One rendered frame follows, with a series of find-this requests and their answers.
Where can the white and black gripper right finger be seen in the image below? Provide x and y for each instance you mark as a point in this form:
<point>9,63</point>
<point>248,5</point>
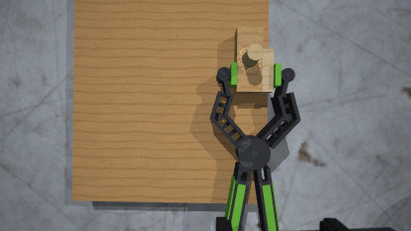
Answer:
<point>332,224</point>

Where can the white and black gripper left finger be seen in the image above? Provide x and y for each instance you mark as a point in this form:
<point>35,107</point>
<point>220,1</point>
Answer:
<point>222,224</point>

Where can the light wooden dowel pin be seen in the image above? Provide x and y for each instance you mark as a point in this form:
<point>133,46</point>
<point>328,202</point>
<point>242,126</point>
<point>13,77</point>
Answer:
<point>253,54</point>

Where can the light brown wooden board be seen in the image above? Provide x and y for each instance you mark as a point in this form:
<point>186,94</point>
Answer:
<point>143,91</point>

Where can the small wooden block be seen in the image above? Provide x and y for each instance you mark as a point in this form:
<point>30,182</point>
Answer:
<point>249,79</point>

